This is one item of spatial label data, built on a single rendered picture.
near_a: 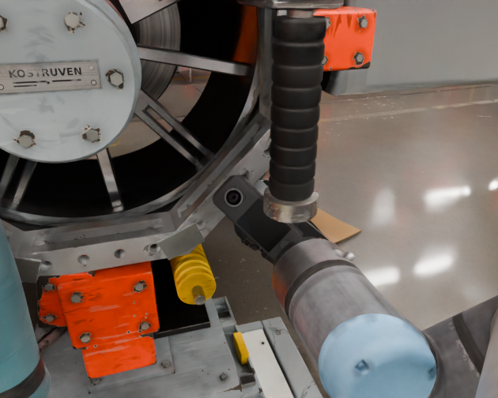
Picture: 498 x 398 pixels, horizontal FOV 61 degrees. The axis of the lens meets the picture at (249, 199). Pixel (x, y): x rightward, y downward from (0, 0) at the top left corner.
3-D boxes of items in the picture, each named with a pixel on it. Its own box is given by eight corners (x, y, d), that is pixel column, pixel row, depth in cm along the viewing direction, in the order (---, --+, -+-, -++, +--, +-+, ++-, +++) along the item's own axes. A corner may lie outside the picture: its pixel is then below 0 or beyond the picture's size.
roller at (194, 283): (186, 216, 88) (185, 191, 85) (220, 312, 63) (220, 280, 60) (158, 221, 86) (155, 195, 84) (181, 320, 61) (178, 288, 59)
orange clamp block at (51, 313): (42, 242, 60) (43, 294, 63) (35, 275, 53) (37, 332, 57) (96, 242, 62) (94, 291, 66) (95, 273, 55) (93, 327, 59)
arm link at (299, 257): (266, 307, 43) (333, 239, 42) (252, 278, 47) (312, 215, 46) (319, 339, 48) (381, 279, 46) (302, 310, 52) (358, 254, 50)
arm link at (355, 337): (384, 446, 38) (318, 414, 32) (322, 343, 48) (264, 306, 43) (465, 376, 36) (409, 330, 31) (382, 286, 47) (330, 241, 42)
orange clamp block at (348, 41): (284, 62, 58) (342, 59, 61) (307, 73, 52) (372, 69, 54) (285, 7, 55) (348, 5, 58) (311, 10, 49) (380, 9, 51)
